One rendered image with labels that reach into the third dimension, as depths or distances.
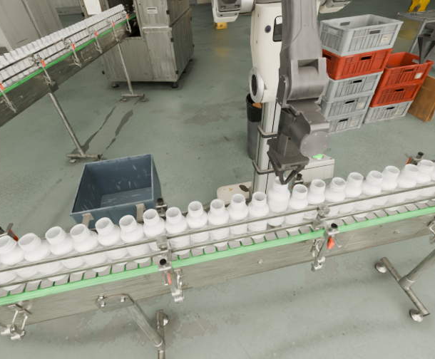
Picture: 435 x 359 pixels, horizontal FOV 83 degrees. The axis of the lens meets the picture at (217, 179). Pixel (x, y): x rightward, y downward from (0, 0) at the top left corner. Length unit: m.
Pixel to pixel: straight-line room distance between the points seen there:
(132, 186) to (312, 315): 1.31
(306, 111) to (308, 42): 0.12
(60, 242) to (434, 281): 2.15
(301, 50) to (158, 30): 3.68
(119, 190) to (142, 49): 3.17
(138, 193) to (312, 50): 1.08
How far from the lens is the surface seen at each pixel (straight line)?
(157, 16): 4.11
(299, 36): 0.51
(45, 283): 0.87
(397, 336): 1.96
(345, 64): 2.85
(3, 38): 6.47
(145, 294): 0.90
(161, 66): 4.29
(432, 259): 1.76
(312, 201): 0.75
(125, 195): 1.37
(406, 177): 0.91
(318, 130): 0.47
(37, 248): 0.76
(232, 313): 1.74
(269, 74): 1.14
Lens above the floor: 1.65
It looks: 43 degrees down
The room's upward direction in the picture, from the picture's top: 3 degrees counter-clockwise
